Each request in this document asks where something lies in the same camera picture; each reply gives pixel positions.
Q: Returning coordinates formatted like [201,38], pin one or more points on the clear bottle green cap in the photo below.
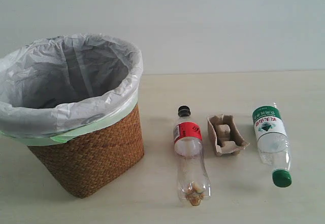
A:
[273,143]

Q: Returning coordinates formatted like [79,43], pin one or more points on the brown woven wicker trash basket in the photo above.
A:
[88,162]

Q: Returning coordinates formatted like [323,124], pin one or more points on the green tape band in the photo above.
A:
[107,121]

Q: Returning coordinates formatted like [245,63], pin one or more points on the brown cardboard pulp tray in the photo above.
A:
[224,135]

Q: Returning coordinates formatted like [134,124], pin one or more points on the clear bottle red label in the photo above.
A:
[193,182]

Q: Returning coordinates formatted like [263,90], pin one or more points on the white plastic bin liner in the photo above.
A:
[56,85]

